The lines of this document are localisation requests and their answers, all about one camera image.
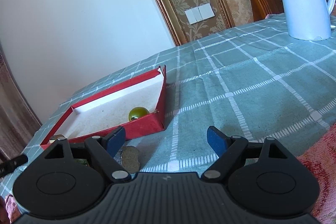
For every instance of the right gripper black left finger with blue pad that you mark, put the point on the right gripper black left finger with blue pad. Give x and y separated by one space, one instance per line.
69 178

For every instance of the teal plaid bed sheet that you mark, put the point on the teal plaid bed sheet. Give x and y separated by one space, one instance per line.
252 80

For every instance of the white wall switch panel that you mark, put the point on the white wall switch panel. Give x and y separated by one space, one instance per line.
200 13

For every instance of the beige floral curtain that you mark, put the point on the beige floral curtain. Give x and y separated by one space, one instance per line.
18 122

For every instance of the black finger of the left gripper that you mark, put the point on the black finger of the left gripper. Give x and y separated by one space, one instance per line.
11 165

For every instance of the red shallow cardboard box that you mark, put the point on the red shallow cardboard box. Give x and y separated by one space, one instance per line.
100 113

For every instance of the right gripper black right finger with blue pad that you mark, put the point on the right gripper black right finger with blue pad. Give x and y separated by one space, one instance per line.
263 179

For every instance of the dark eggplant chunk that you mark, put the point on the dark eggplant chunk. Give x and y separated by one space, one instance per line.
128 158

